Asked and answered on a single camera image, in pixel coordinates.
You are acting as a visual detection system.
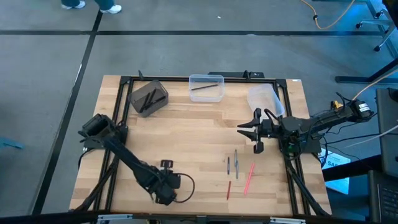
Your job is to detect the clear plastic bin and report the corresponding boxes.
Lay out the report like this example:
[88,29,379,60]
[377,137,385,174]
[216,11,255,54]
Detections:
[188,73,226,103]

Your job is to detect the black metal crossbar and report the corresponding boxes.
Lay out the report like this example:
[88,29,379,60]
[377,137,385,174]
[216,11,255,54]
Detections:
[0,210,398,224]

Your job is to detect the white printed paper sheet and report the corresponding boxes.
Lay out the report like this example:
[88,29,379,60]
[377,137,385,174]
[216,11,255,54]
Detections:
[319,147,351,195]

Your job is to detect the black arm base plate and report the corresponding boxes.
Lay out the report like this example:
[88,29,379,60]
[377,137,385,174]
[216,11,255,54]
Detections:
[83,124,129,150]
[275,136,323,156]

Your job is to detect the smoky dark grey plastic bin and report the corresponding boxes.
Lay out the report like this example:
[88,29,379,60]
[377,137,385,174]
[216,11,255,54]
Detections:
[127,79,170,118]

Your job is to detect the black pencil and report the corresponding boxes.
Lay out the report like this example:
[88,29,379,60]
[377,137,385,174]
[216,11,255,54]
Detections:
[190,83,220,91]

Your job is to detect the yellow power cable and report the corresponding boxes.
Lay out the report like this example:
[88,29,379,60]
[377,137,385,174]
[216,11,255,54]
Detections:
[299,0,357,31]

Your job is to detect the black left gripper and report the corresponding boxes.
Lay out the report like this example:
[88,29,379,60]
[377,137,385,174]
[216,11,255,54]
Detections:
[144,159,182,207]

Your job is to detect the black aluminium table frame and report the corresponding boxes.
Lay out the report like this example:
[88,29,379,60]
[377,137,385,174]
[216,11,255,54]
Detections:
[70,74,333,218]

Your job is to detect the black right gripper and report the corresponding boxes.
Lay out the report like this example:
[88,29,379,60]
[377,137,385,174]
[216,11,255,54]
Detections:
[237,108,280,154]

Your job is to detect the pink pencil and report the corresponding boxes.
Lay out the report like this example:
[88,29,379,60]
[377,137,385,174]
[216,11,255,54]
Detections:
[243,161,256,196]

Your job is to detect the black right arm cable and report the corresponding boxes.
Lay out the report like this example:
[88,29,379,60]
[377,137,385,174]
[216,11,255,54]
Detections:
[263,108,282,124]

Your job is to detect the person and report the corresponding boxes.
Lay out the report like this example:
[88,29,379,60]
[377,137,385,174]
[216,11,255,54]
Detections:
[60,0,123,15]

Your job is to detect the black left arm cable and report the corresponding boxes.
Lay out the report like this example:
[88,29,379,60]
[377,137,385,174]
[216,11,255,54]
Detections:
[172,172,196,204]

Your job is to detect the frosted white plastic bin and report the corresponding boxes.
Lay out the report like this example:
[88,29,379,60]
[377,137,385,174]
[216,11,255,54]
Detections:
[247,83,285,118]

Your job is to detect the grey computer case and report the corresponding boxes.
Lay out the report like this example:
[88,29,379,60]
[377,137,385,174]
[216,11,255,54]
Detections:
[375,87,398,178]

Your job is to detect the white cable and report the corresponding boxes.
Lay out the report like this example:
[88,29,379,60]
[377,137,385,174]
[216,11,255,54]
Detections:
[343,124,398,149]

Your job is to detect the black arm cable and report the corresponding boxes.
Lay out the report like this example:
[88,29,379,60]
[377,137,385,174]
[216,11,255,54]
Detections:
[263,108,282,124]
[172,172,196,204]

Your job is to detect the black desk leg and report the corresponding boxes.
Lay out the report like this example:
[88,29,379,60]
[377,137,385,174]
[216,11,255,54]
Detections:
[335,58,398,85]

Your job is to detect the grey office chair base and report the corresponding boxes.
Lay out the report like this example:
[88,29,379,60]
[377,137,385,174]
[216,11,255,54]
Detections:
[355,8,398,53]

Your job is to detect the beige cable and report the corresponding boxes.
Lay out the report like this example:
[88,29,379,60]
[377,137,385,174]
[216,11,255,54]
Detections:
[349,70,398,104]

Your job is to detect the silver metal bracket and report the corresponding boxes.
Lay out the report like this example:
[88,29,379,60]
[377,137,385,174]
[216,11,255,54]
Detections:
[269,217,307,224]
[96,213,135,224]

